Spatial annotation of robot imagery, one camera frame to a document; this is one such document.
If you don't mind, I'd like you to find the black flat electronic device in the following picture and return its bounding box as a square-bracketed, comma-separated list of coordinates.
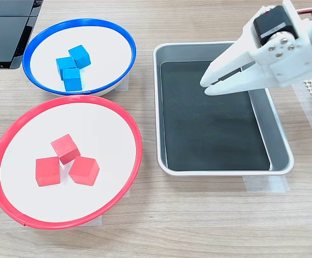
[0, 0, 44, 70]

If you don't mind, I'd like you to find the red cube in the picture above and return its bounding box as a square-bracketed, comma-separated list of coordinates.
[35, 156, 61, 187]
[68, 156, 100, 187]
[50, 133, 81, 165]

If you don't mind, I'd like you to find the blue-rimmed white plate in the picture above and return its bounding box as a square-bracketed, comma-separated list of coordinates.
[22, 18, 137, 97]

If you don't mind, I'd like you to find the clear tape strip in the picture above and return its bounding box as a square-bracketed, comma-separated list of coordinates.
[77, 214, 103, 228]
[292, 80, 312, 155]
[112, 72, 131, 92]
[243, 176, 291, 193]

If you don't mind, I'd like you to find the red-rimmed white plate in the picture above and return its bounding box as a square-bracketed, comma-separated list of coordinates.
[0, 95, 143, 230]

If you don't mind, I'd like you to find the blue cube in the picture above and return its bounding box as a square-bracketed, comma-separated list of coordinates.
[62, 68, 83, 92]
[68, 45, 91, 69]
[55, 56, 77, 81]

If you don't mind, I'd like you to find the black tray mat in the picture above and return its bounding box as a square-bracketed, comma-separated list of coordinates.
[160, 60, 271, 172]

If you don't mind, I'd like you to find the steel tray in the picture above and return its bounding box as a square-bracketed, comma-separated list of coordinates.
[153, 41, 295, 177]

